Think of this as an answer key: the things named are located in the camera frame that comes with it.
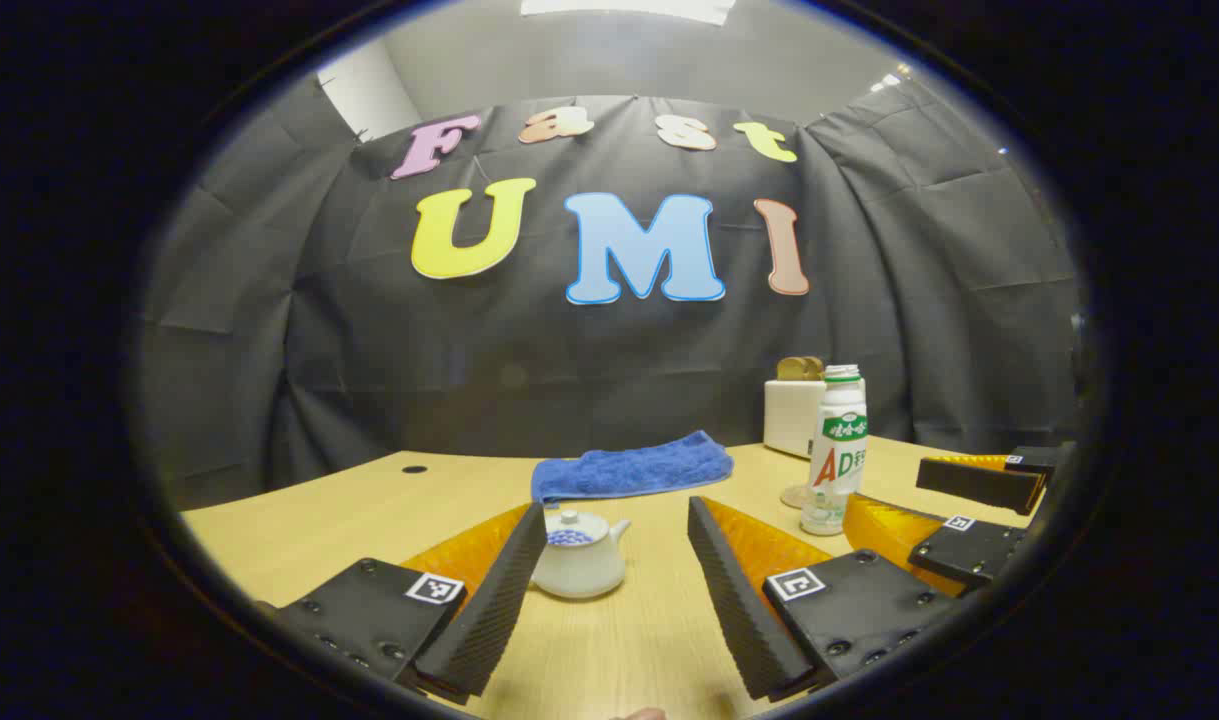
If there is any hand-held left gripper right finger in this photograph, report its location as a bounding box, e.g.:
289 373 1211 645
687 496 965 703

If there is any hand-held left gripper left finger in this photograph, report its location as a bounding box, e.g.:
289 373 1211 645
259 503 549 704

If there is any white teacup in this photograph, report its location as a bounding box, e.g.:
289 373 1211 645
531 512 632 601

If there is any white water bottle green label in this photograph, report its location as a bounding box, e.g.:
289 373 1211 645
800 364 869 537

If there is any blue towel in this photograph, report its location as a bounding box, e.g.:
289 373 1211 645
531 430 735 504

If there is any white toaster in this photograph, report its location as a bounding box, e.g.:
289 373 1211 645
764 378 832 459

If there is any black backdrop cloth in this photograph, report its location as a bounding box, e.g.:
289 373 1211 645
134 75 1088 511

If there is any large ceiling light panel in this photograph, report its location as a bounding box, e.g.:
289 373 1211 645
519 0 738 26

